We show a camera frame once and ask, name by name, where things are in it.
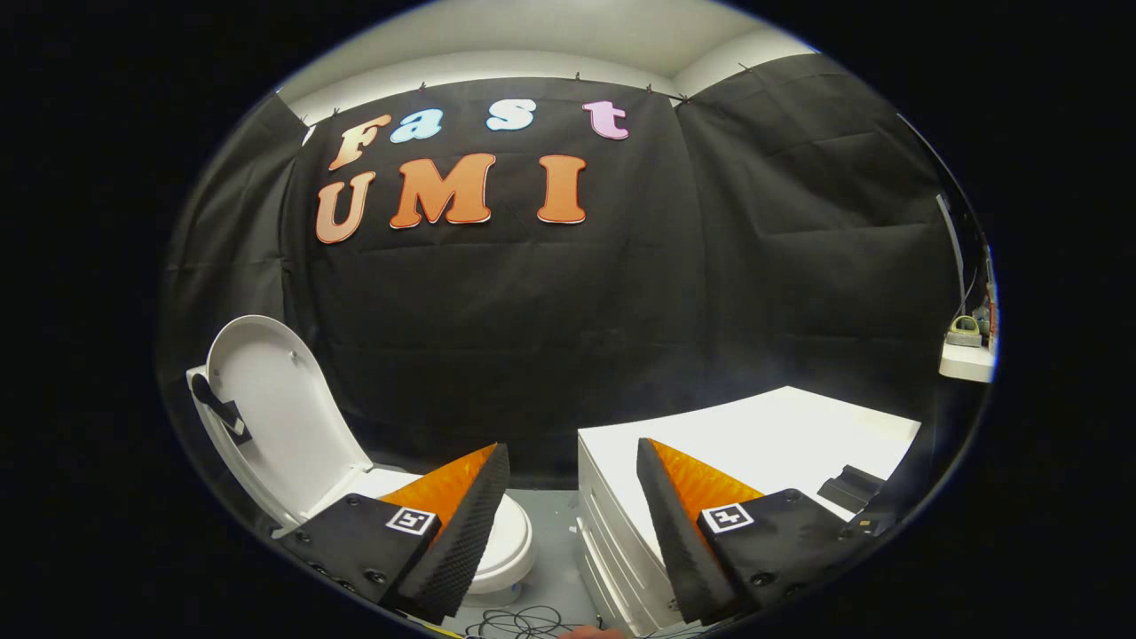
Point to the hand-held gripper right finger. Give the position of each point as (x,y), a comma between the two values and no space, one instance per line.
(679,541)

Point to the white toilet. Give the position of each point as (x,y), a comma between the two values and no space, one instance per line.
(497,584)

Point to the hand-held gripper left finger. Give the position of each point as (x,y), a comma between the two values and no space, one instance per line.
(470,532)

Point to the white toilet seat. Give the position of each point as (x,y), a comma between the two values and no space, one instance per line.
(516,532)

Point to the black backdrop cloth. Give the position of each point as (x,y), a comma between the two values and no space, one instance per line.
(532,337)

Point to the white wall shelf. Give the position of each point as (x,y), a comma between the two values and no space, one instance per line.
(966,364)

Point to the small grey green object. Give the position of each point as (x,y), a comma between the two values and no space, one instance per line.
(964,335)

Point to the white toilet lid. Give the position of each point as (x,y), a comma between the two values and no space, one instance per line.
(275,399)

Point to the white drawer cabinet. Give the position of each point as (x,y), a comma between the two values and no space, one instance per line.
(781,426)

